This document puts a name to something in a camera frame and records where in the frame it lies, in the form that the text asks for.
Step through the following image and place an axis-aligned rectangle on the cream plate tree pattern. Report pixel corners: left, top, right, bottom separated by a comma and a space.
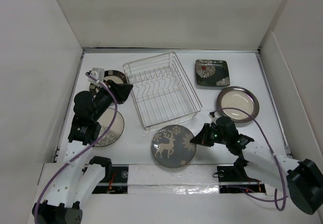
94, 108, 125, 148

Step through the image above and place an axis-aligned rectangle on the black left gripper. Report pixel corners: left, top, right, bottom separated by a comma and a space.
91, 79, 132, 121

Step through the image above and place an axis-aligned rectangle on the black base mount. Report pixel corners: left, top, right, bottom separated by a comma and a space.
212, 165, 266, 194
92, 165, 129, 194

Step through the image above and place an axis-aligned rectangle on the black floral square plate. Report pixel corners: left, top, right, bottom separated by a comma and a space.
195, 59, 230, 87

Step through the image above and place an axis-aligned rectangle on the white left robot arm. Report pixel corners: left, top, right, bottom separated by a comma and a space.
32, 80, 133, 223

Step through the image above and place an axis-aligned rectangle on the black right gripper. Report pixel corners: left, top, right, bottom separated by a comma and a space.
191, 124, 228, 147

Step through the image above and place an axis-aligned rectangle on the grey reindeer round plate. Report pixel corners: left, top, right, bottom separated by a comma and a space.
151, 125, 196, 169

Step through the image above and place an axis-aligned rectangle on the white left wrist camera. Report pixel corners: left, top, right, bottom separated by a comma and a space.
87, 68, 105, 81

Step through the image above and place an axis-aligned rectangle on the cream plate brown rim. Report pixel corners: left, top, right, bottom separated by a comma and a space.
216, 86, 260, 123

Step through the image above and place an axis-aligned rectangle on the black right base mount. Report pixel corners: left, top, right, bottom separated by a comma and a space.
212, 165, 266, 194

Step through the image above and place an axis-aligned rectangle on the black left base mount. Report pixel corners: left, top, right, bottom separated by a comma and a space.
92, 165, 129, 194

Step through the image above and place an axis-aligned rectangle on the metal wire dish rack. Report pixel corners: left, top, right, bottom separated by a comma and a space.
123, 51, 202, 131

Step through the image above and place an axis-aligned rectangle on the cream plate checkered dark rim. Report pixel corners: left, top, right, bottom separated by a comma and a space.
89, 70, 127, 95

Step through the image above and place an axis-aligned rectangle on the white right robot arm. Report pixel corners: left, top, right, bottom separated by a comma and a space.
190, 117, 322, 215

